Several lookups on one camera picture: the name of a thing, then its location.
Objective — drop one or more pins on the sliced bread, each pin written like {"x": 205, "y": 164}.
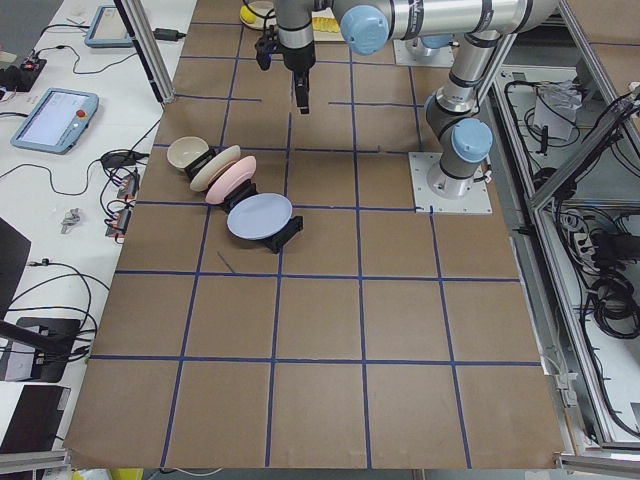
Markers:
{"x": 325, "y": 24}

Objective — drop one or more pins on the black dish rack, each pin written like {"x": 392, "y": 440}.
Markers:
{"x": 276, "y": 242}

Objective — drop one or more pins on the black monitor stand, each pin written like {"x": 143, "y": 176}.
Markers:
{"x": 38, "y": 348}

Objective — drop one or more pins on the white deep plate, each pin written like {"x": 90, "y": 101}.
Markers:
{"x": 262, "y": 9}

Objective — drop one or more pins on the large teach pendant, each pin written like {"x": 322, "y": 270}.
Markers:
{"x": 57, "y": 121}

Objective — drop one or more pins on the pink plate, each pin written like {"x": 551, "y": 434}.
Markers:
{"x": 238, "y": 173}

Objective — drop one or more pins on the cream plate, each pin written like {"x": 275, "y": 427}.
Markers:
{"x": 215, "y": 168}

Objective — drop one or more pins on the black power adapter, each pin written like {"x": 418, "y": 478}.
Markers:
{"x": 164, "y": 34}

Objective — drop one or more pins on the cream tray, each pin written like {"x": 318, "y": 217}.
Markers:
{"x": 318, "y": 36}

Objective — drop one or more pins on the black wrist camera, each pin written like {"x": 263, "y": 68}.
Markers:
{"x": 265, "y": 47}

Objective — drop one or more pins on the small teach pendant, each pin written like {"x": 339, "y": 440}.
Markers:
{"x": 107, "y": 30}

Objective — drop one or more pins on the blue plate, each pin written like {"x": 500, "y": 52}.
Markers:
{"x": 259, "y": 216}

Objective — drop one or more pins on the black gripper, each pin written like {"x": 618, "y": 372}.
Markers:
{"x": 298, "y": 59}

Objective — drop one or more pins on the aluminium frame post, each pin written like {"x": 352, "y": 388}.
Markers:
{"x": 139, "y": 30}

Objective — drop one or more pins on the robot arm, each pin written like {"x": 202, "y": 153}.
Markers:
{"x": 367, "y": 26}

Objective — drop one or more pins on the cream bowl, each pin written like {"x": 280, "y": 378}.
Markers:
{"x": 185, "y": 150}

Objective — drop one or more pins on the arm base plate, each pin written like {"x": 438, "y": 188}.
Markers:
{"x": 435, "y": 192}
{"x": 436, "y": 53}

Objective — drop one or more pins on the yellow lemon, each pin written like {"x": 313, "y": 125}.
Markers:
{"x": 248, "y": 16}

